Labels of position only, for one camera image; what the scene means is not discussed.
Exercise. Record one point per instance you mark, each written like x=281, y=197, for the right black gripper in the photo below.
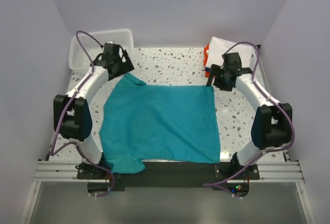
x=214, y=70

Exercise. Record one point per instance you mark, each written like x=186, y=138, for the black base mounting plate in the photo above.
x=155, y=174

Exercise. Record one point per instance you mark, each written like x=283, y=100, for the teal t-shirt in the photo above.
x=174, y=123

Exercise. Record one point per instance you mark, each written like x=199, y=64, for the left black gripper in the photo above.
x=126, y=66

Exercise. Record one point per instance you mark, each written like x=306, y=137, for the aluminium rail frame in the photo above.
x=184, y=66

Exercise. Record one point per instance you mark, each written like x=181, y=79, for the white plastic basket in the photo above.
x=78, y=60

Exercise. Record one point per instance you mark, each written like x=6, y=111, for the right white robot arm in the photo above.
x=272, y=123

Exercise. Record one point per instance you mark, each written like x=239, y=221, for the folded white t-shirt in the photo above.
x=217, y=47

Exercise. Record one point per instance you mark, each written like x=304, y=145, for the folded orange t-shirt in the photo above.
x=207, y=69

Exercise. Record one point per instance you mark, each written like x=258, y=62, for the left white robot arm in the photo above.
x=71, y=113

